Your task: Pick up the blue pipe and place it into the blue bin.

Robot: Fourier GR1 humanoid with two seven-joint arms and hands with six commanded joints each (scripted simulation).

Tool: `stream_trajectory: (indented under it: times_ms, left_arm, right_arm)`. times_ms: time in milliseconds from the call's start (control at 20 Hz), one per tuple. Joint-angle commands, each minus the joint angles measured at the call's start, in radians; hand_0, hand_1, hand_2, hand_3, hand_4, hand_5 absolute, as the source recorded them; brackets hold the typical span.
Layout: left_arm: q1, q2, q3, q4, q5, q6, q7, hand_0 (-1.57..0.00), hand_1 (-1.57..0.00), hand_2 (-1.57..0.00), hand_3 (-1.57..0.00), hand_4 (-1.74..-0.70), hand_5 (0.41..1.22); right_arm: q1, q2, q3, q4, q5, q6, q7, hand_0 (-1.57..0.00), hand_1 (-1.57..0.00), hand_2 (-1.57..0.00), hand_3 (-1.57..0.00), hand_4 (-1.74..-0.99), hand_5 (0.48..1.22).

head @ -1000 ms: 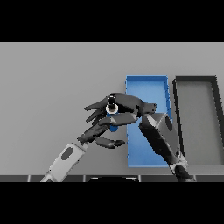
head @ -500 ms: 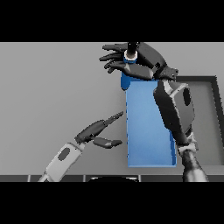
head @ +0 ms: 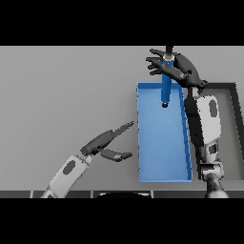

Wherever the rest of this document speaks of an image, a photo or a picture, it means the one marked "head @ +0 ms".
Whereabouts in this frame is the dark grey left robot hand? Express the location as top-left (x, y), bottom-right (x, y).
top-left (79, 120), bottom-right (135, 163)

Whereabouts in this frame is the blue bin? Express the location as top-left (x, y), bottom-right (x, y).
top-left (135, 81), bottom-right (193, 183)

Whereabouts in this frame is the blue pipe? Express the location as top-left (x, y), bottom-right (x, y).
top-left (160, 46), bottom-right (175, 109)

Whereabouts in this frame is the dark grey bin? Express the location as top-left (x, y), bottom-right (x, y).
top-left (183, 82), bottom-right (244, 181)

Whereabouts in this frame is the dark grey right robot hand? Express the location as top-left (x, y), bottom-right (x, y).
top-left (145, 48), bottom-right (209, 91)

